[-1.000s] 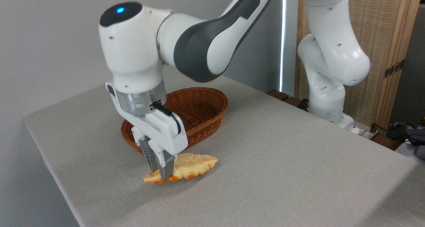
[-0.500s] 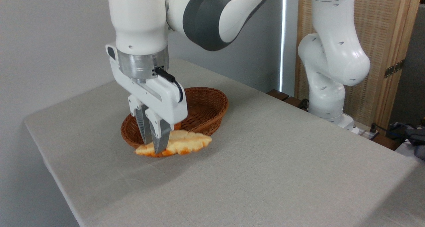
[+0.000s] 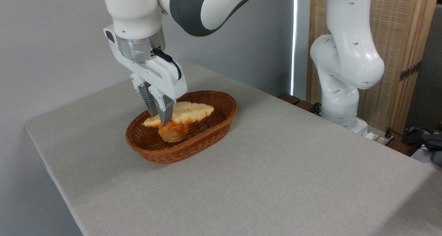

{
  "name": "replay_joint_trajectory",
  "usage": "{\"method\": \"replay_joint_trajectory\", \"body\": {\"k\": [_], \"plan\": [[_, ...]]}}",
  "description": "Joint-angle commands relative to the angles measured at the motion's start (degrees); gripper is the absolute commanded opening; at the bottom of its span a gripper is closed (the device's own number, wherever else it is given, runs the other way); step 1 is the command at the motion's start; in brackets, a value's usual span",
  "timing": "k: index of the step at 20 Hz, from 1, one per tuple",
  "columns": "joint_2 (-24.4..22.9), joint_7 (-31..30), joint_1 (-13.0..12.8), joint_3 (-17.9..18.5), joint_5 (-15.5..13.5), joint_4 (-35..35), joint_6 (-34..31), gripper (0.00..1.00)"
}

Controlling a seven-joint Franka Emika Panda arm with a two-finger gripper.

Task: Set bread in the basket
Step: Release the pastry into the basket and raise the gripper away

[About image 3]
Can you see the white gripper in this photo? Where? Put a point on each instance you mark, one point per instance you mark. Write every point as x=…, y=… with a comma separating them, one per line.
x=165, y=79

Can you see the long leaf-shaped bread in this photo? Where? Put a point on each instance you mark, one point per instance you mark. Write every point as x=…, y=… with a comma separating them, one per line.
x=193, y=111

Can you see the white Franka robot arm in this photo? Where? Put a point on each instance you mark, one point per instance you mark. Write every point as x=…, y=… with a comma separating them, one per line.
x=134, y=11

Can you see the round braided bread roll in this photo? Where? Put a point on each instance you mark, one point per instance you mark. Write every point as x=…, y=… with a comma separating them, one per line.
x=172, y=134

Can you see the brown wicker oval basket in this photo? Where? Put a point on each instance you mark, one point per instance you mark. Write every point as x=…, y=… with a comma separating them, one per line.
x=193, y=147

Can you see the grey tablecloth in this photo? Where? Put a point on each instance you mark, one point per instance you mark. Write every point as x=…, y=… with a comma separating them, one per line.
x=276, y=174

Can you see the white vertical light strip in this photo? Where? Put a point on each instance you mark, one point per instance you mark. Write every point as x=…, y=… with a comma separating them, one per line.
x=294, y=39

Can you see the black power plug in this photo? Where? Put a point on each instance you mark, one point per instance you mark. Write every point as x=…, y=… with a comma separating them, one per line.
x=388, y=134

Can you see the metal screen hinge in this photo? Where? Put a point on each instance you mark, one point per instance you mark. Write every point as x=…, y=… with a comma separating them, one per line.
x=410, y=71

